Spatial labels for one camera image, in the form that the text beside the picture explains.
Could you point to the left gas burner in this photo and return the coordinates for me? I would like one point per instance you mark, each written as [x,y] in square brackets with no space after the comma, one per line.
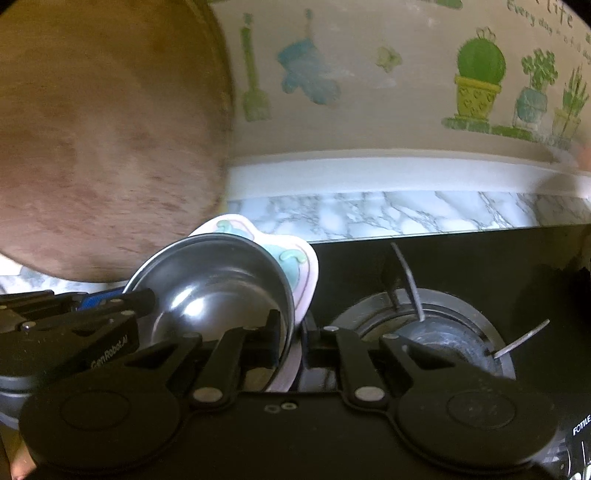
[431,318]

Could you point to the large steel basin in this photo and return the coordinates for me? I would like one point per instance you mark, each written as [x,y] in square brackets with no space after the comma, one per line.
[13,395]

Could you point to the black gas stove top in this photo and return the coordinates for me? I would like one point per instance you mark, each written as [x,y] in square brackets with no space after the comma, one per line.
[517,279]

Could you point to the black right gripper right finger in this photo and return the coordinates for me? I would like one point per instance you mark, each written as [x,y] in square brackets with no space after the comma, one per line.
[342,351]

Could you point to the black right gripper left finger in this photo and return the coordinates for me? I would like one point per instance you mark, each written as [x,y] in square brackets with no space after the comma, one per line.
[238,351]

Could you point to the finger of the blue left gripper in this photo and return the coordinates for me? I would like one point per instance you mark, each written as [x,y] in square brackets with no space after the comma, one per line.
[142,302]

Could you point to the round wooden cutting board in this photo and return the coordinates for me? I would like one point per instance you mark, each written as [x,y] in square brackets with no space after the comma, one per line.
[116,122]

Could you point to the pink cat-ear bowl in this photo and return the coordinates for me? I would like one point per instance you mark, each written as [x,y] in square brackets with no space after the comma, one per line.
[300,266]

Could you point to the stainless steel bowl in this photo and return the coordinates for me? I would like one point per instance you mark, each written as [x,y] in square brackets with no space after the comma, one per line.
[209,284]

